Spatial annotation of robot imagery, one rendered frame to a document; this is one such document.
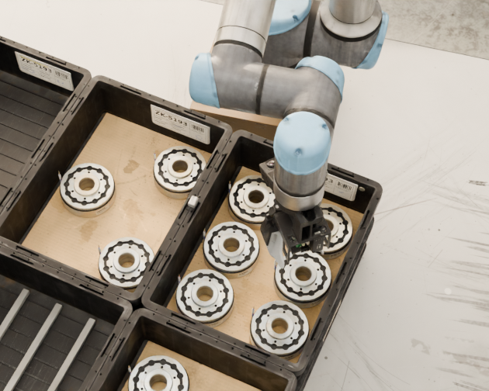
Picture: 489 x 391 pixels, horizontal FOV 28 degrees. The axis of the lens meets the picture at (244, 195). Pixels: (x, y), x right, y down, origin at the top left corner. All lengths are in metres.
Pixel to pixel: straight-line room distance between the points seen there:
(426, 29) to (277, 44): 1.41
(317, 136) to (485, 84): 0.99
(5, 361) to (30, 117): 0.51
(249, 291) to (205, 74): 0.51
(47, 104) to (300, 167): 0.82
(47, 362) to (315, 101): 0.69
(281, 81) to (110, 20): 0.97
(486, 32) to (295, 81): 1.95
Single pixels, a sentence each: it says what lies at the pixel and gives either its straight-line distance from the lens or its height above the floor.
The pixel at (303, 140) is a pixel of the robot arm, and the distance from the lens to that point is 1.31.
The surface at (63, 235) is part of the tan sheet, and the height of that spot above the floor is 0.83.
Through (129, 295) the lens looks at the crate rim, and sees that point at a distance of 1.67.
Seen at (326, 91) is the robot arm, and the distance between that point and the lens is 1.39.
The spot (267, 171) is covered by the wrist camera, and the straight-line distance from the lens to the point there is 1.54.
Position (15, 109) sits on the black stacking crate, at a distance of 2.02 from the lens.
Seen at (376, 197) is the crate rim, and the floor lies 0.93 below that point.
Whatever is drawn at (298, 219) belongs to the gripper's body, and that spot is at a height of 1.20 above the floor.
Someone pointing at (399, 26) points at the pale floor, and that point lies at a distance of 3.25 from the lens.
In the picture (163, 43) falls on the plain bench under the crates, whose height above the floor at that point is 0.70.
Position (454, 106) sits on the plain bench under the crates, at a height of 0.70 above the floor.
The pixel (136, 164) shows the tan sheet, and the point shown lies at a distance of 1.91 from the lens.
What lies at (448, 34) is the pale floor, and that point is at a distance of 3.26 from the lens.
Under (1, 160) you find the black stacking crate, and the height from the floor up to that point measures 0.83.
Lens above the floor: 2.44
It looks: 60 degrees down
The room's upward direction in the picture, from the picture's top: 2 degrees clockwise
